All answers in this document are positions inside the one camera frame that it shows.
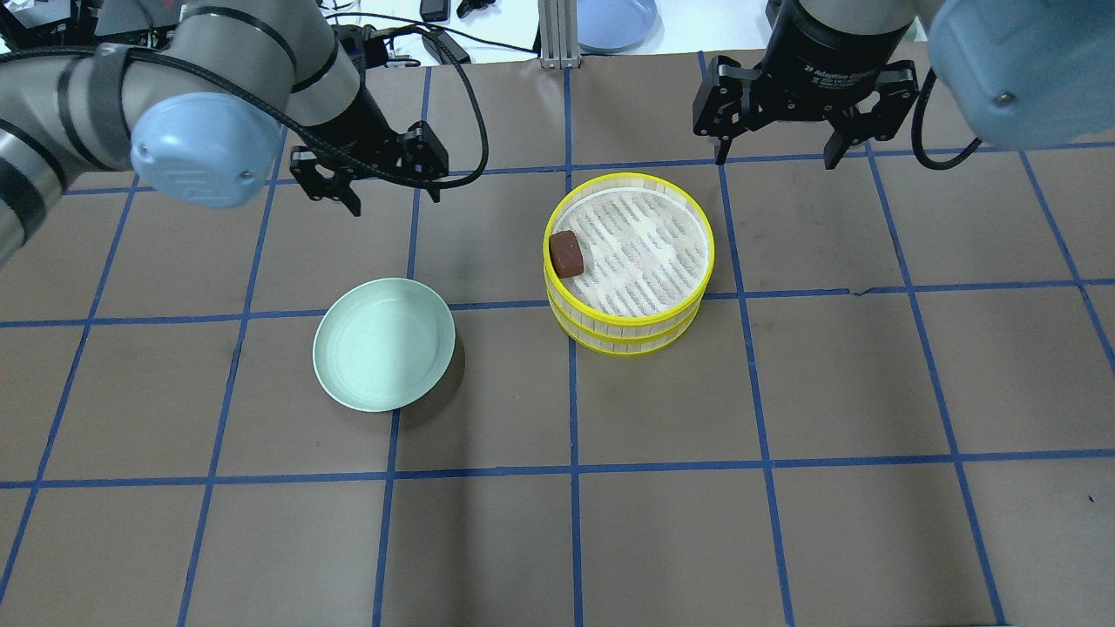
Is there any black braided cable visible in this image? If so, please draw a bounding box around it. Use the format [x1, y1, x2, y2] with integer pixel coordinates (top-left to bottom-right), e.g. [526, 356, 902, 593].
[0, 35, 489, 191]

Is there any blue plate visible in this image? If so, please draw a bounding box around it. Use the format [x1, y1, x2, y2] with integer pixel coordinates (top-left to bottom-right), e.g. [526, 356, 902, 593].
[575, 1, 659, 54]

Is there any yellow bamboo steamer bottom layer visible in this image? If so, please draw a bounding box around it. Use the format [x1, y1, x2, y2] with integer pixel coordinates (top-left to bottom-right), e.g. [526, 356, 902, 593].
[547, 291, 700, 356]

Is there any yellow bamboo steamer layer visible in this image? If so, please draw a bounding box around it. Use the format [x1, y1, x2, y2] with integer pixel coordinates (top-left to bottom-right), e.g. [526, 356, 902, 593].
[542, 172, 716, 326]
[547, 291, 700, 356]

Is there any brown bun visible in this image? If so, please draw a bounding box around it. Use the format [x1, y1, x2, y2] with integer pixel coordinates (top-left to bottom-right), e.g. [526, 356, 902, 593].
[547, 230, 585, 279]

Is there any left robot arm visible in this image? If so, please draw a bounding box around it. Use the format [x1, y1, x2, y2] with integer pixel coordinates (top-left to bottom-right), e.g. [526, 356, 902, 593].
[3, 1, 449, 260]

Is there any light green plate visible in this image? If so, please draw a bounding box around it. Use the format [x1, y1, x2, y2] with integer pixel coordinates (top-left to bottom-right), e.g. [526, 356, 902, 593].
[312, 278, 456, 413]

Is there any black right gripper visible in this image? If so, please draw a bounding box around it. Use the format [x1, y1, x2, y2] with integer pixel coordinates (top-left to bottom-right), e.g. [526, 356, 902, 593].
[694, 1, 921, 171]

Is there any yellow bamboo steamer top layer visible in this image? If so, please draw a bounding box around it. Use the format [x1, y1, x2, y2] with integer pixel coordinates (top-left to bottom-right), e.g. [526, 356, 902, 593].
[542, 172, 716, 326]

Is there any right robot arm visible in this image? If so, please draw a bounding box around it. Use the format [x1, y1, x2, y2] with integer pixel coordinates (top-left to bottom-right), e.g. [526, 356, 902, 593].
[694, 1, 1114, 171]

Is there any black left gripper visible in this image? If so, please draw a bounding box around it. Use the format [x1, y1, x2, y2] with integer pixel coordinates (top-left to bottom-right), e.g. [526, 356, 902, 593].
[289, 25, 449, 218]

